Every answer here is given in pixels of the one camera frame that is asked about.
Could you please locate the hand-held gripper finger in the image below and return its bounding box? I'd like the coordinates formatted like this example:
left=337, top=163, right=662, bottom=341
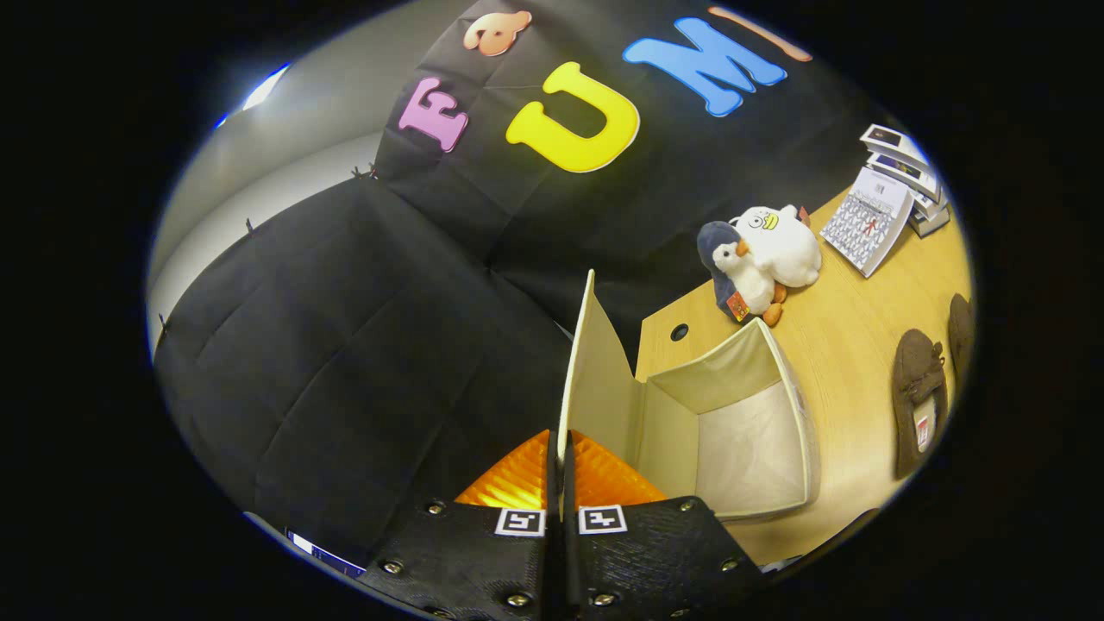
left=562, top=430, right=768, bottom=621
left=358, top=430, right=570, bottom=621

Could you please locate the beige fabric storage box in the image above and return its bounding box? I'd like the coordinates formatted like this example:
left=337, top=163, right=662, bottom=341
left=556, top=269, right=820, bottom=523

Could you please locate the brown fuzzy shoe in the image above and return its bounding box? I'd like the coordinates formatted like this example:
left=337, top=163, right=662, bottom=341
left=891, top=328, right=950, bottom=480
left=947, top=293, right=976, bottom=382

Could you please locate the grey penguin plush toy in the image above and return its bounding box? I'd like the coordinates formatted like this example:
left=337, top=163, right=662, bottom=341
left=697, top=221, right=787, bottom=327

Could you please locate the white duck plush toy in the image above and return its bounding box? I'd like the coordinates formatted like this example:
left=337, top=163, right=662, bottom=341
left=731, top=204, right=823, bottom=288

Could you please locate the grey patterned cover book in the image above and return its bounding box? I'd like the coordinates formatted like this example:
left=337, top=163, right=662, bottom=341
left=819, top=166, right=915, bottom=279

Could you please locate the dark cover book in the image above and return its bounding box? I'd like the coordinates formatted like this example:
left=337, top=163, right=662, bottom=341
left=910, top=205, right=952, bottom=239

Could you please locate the white book black print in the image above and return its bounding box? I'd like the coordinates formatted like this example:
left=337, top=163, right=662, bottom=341
left=910, top=185, right=950, bottom=222

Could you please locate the white book blue picture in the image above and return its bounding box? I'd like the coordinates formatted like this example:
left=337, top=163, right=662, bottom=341
left=865, top=151, right=943, bottom=202

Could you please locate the large ceiling light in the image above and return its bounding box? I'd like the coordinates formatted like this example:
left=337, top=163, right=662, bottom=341
left=216, top=62, right=292, bottom=129

